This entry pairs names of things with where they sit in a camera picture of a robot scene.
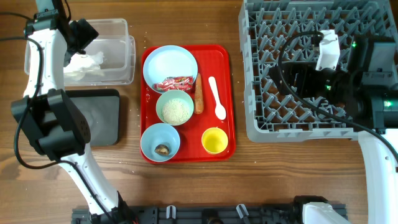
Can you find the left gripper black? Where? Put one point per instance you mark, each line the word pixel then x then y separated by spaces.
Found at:
pixel 85 32

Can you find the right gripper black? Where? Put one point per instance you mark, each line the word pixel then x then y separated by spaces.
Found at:
pixel 303 71

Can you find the white tissue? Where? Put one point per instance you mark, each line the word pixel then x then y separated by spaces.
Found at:
pixel 81 64

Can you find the red snack wrapper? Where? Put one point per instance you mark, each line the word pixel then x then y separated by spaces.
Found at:
pixel 175 83

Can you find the mint green bowl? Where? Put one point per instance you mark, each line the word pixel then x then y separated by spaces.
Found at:
pixel 173 94

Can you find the pile of white rice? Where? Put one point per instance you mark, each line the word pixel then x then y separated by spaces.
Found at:
pixel 175 112

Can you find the light blue bowl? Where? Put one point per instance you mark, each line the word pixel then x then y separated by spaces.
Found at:
pixel 156 135

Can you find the yellow cup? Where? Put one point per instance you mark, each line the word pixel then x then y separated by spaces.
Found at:
pixel 214 140

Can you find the orange carrot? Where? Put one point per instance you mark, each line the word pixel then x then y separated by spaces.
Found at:
pixel 198 98

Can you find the brown mushroom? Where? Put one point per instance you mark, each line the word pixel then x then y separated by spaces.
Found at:
pixel 162 150

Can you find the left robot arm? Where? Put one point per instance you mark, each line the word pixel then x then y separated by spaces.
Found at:
pixel 52 123

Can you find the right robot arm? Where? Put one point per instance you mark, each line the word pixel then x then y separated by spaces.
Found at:
pixel 364 96

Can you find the clear plastic waste bin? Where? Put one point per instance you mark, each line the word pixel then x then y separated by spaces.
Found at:
pixel 119 55

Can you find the black waste tray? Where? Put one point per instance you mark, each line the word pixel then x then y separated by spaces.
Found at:
pixel 101 109

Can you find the grey-blue dishwasher rack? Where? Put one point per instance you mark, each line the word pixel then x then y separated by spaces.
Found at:
pixel 264 27

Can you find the light blue plate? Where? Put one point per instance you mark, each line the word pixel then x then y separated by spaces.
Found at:
pixel 169 61

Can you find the white plastic spoon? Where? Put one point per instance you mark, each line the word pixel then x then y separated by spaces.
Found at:
pixel 220 111

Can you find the red plastic tray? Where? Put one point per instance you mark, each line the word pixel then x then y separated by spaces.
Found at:
pixel 213 61

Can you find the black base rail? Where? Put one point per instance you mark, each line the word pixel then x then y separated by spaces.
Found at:
pixel 277 213

